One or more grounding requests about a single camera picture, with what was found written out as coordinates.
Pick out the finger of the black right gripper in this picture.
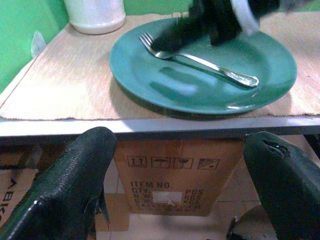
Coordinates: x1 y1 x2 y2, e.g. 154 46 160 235
151 13 210 54
208 4 243 46

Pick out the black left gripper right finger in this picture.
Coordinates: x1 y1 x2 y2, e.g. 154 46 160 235
242 131 320 240

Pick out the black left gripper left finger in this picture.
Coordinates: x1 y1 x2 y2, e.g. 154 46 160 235
0 126 118 240

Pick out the silver metal fork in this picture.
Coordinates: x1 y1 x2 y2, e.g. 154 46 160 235
139 32 260 88

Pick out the cardboard box with black letters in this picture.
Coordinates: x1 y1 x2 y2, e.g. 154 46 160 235
0 149 40 226

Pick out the green round plate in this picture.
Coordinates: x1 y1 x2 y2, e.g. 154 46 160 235
108 18 299 116

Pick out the flat brown cardboard piece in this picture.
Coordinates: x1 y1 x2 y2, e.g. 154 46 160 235
94 192 131 232

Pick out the white ceramic jar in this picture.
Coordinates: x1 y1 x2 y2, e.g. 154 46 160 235
62 0 127 35

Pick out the beige woven placemat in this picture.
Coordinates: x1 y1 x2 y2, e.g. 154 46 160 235
0 11 320 121

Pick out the brown printed cardboard box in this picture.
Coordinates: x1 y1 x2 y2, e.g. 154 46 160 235
113 139 245 217

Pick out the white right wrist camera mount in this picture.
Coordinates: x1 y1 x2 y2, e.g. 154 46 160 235
229 0 261 35

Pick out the clear plastic wall hook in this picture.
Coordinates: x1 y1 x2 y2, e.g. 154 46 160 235
30 30 48 60

